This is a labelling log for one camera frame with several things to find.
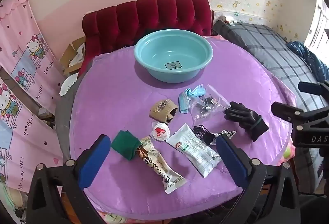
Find beige snack packet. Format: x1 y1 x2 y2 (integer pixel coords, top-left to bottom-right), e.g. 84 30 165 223
136 136 188 194

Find grey plaid bed sheet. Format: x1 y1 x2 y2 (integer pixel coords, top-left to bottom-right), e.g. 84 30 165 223
212 20 329 194

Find black glove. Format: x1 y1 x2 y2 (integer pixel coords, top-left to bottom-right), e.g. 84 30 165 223
224 101 270 142

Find teal plastic basin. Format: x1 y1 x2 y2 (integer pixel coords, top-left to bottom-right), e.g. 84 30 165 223
134 29 214 84

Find red velvet tufted sofa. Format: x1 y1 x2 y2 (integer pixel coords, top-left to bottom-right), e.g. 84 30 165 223
82 0 213 78

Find clear zip bag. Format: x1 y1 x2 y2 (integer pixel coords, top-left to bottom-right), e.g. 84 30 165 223
189 84 231 122

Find silver foil wrapper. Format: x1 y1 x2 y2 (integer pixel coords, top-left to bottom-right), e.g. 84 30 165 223
213 129 237 140

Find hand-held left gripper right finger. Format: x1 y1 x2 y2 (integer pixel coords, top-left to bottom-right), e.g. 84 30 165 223
216 134 301 224

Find blue face mask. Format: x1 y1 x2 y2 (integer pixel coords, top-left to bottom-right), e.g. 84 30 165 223
178 84 206 114

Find cardboard box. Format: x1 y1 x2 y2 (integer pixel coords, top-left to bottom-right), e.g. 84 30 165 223
60 36 87 77

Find pink cartoon cat curtain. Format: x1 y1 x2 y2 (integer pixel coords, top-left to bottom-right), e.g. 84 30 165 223
0 0 65 114
0 77 65 194

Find blue starry cloth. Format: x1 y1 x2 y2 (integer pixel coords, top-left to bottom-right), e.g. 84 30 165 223
286 41 329 81

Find green cloth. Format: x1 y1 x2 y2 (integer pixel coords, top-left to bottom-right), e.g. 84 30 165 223
110 130 142 161

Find black hair ties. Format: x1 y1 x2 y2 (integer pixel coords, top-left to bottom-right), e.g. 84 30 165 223
193 124 217 146

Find purple quilted table cover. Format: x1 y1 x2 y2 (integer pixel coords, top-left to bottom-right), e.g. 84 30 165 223
69 35 297 221

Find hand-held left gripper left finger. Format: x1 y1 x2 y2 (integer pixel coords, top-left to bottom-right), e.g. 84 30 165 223
27 134 111 224

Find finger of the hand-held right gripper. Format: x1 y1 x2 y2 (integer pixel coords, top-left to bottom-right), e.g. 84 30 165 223
298 81 329 97
272 101 313 127

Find white red wrapper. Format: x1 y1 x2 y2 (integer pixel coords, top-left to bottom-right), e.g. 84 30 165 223
152 121 171 142

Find white snack packet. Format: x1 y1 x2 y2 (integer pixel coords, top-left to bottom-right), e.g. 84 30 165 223
166 123 222 178

